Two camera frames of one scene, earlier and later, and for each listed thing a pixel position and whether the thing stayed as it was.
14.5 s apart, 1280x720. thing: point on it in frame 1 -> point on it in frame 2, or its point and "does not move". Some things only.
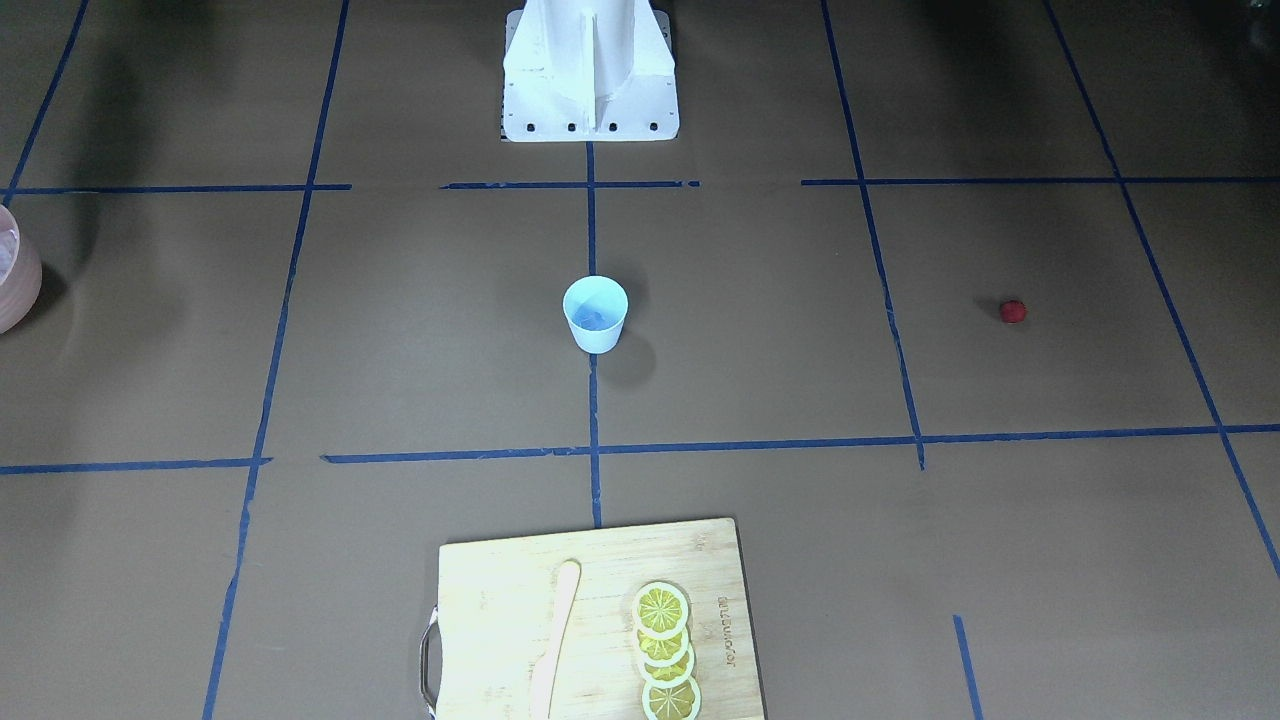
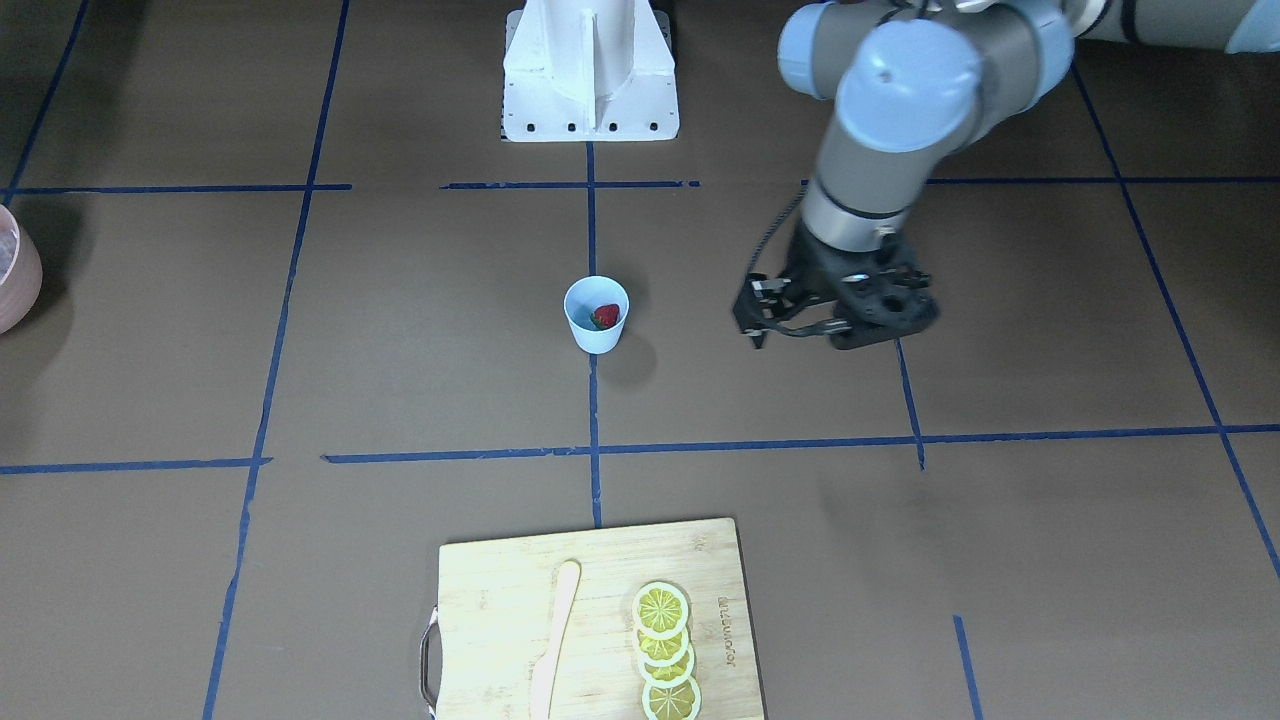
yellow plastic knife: x=566 y=584 does not move
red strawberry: x=1013 y=312 -> x=605 y=316
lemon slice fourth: x=675 y=702 does not move
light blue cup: x=596 y=309 does not move
